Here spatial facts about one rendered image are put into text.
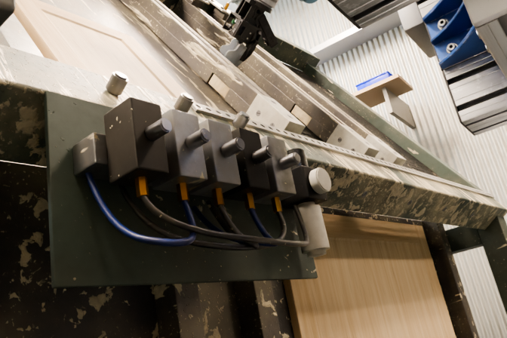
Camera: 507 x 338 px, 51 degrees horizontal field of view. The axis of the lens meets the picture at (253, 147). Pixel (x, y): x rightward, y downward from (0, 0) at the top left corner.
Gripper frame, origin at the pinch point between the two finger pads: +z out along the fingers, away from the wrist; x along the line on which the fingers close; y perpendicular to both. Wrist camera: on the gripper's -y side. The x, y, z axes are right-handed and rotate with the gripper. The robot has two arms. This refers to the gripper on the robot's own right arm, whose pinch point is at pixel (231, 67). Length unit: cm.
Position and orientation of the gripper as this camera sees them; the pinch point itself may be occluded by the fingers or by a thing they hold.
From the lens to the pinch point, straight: 153.6
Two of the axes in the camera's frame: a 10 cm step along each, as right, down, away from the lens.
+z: -5.1, 8.2, 2.6
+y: -7.1, -2.3, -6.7
